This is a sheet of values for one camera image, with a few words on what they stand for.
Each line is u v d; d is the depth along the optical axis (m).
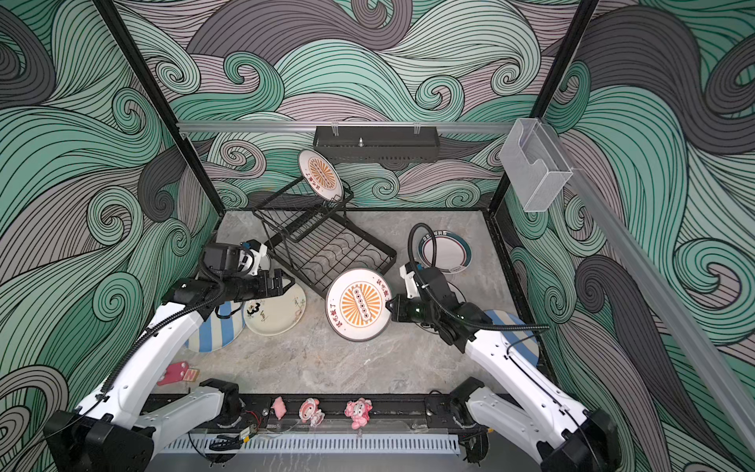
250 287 0.64
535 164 0.79
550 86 0.84
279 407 0.73
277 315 0.90
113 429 0.36
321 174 0.92
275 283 0.67
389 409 0.75
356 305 0.78
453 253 1.06
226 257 0.59
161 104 0.88
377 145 0.96
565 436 0.38
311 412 0.71
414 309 0.65
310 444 0.69
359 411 0.70
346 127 0.94
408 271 0.69
